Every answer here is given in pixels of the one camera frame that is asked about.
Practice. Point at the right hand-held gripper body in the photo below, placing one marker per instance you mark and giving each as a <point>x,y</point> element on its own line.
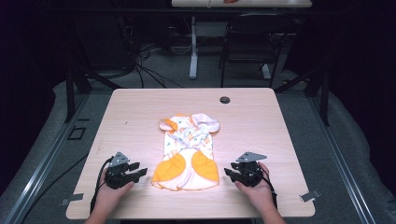
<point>249,174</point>

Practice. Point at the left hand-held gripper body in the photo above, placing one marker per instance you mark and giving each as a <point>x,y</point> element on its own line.
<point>115,175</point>

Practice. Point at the person's left hand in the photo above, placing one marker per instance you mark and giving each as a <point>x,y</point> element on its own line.
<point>107,194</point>

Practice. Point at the person's right hand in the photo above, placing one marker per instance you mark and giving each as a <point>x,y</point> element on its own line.
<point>260,194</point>

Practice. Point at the grey tape strip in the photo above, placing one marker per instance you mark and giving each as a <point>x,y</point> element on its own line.
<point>309,196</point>
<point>73,198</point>

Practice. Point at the white and orange baby garment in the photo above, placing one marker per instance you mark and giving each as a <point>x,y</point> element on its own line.
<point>186,146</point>

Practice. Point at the black metal stand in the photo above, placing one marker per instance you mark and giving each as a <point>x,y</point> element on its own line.
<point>74,81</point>
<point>323,93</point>

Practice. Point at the white table leg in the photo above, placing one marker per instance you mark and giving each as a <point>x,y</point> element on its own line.
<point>193,53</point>

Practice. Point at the black folding chair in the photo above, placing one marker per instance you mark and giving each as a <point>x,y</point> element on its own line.
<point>255,40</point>

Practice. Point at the orange object on far table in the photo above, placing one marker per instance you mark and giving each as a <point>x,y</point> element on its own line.
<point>231,1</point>

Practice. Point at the aluminium floor rail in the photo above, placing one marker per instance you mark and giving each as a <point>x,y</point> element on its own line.
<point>342,161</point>
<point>43,161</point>

